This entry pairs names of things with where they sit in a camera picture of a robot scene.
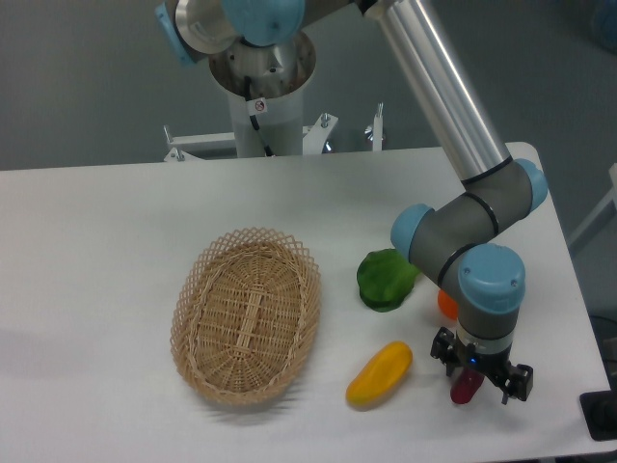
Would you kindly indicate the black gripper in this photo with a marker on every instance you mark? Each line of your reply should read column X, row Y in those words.
column 488, row 357

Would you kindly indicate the purple sweet potato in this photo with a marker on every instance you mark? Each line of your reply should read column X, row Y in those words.
column 465, row 386

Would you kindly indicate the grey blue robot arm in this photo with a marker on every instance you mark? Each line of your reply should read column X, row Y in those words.
column 454, row 246

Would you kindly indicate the orange tangerine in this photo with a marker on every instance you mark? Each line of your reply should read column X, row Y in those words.
column 448, row 306

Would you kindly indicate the yellow mango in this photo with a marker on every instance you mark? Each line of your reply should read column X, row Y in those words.
column 380, row 376

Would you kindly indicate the black device at table edge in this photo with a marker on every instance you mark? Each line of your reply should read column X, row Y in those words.
column 599, row 411

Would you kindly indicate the green bok choy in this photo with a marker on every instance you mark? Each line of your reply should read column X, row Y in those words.
column 385, row 279

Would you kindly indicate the woven wicker basket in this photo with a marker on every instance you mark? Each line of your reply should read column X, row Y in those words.
column 246, row 318

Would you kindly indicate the white frame at right edge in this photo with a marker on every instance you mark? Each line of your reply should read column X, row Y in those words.
column 596, row 219

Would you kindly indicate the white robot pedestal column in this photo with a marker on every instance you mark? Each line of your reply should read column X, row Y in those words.
column 269, row 79

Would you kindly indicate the white metal base frame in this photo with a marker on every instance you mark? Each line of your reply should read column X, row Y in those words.
column 255, row 135

